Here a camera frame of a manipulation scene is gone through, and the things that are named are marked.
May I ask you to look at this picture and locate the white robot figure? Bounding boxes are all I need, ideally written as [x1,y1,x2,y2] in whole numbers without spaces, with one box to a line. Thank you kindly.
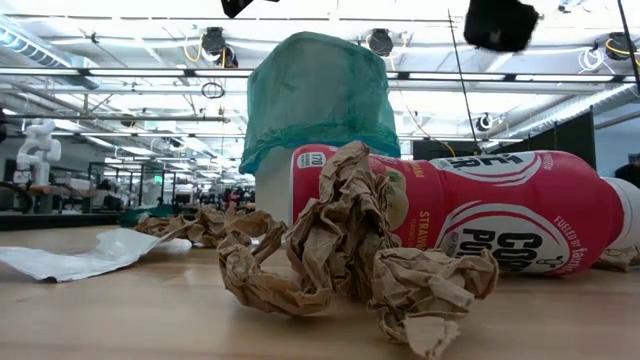
[13,118,63,186]

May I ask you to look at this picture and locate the black partition screen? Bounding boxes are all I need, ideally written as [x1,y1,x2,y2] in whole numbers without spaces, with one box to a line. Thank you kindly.
[492,107,597,171]

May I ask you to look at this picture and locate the white plastic wrapper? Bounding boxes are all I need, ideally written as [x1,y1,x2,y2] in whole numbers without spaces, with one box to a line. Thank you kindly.
[0,227,194,284]

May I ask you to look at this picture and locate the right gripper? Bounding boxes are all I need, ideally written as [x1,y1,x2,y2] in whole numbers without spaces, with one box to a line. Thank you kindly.
[463,0,541,54]

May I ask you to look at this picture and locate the white plastic trash bin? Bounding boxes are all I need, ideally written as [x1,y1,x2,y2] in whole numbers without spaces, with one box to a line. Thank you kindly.
[254,144,297,226]

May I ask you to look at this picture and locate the red Core Power bottle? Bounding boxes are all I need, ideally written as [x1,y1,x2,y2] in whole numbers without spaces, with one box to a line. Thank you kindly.
[289,143,640,277]

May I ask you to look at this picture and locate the thin black pole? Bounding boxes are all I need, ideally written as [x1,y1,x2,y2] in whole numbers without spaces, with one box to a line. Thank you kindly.
[447,8,481,151]

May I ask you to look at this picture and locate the teal plastic trash bag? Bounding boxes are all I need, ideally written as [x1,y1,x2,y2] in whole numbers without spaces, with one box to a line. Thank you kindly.
[238,30,401,175]

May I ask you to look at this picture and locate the black table frame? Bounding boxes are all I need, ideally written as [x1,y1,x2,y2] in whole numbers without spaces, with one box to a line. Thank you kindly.
[0,212,122,232]

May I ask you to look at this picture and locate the slanted black pole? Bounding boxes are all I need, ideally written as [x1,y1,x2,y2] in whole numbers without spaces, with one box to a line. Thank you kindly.
[617,0,640,94]

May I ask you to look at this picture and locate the large brown paper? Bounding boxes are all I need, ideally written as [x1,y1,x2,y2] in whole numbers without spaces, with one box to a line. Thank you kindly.
[216,139,500,360]

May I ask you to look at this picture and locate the black monitor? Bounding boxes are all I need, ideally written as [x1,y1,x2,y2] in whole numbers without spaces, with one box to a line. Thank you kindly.
[412,138,481,162]

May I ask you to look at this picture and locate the dark teal bag roll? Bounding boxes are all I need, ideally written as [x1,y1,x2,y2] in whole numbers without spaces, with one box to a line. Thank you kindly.
[117,203,176,229]

